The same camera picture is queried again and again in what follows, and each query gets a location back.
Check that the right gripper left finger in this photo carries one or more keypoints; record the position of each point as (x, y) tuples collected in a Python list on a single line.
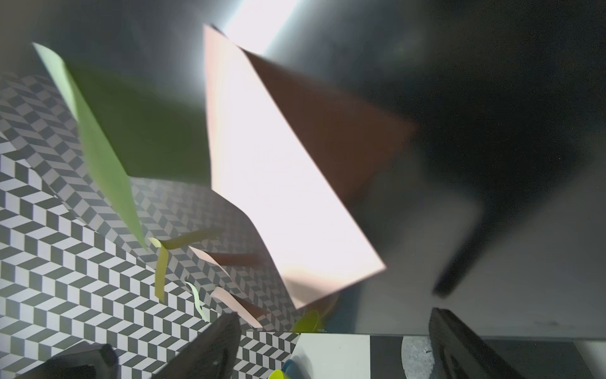
[(211, 355)]

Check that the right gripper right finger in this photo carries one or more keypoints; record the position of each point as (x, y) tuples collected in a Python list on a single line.
[(460, 353)]

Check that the green sticky strip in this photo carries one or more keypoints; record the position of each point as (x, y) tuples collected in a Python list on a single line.
[(197, 303)]

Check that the large pink sticky note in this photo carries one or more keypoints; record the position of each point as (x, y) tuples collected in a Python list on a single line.
[(259, 165), (245, 310)]

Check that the large green sticky note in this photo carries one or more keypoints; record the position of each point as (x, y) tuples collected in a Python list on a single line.
[(104, 165)]

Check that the black monitor stand base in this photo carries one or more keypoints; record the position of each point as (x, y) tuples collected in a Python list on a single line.
[(420, 357)]

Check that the yellow sticky strip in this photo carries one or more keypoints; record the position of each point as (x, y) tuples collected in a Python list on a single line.
[(161, 269)]

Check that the black computer monitor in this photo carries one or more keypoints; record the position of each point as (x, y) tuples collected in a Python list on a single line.
[(496, 212)]

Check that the lime green plate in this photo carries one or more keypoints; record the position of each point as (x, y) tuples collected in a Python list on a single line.
[(310, 322)]

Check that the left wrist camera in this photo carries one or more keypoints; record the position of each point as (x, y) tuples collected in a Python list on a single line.
[(83, 360)]

